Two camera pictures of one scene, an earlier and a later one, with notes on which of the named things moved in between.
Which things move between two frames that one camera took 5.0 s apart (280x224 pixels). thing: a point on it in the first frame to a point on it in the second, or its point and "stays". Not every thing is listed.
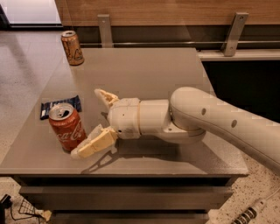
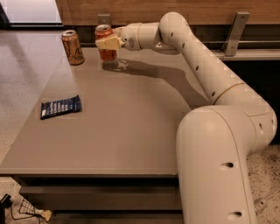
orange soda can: [72, 47] stays
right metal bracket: [236, 33] stays
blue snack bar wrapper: [73, 101] stays
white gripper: [124, 117] to [129, 37]
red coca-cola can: [67, 127] to [103, 31]
